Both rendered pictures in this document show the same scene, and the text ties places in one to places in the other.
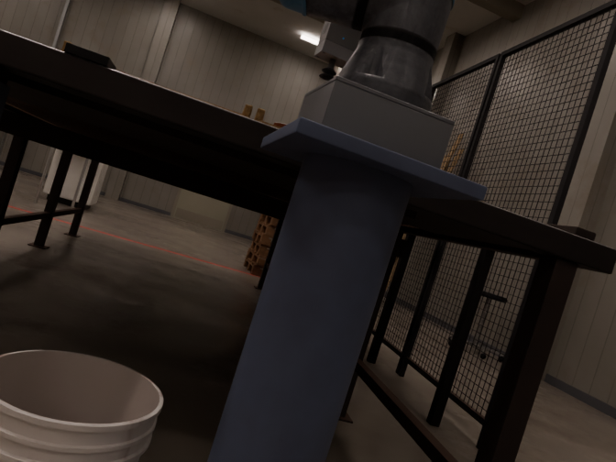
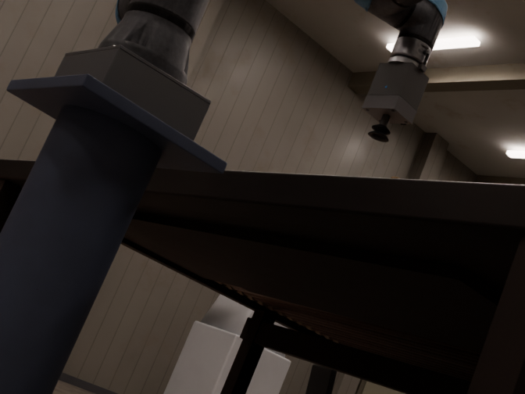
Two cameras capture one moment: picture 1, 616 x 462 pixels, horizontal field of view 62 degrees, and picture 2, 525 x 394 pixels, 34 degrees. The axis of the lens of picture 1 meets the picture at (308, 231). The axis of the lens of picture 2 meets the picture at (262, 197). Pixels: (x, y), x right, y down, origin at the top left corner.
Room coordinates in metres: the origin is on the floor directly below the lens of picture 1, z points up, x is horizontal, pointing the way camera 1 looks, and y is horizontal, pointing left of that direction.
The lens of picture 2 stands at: (0.52, -1.37, 0.55)
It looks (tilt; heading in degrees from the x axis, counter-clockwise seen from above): 13 degrees up; 68
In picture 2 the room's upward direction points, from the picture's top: 23 degrees clockwise
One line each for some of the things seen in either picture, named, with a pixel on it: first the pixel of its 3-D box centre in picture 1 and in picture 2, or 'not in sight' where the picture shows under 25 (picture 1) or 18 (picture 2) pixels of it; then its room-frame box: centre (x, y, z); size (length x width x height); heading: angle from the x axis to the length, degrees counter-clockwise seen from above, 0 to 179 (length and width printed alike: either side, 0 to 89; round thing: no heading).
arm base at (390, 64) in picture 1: (388, 75); (150, 48); (0.77, -0.04, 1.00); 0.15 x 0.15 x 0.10
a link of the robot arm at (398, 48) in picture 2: not in sight; (411, 55); (1.27, 0.07, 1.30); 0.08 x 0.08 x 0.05
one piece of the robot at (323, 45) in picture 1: (339, 38); (401, 93); (1.28, 0.07, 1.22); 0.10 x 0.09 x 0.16; 19
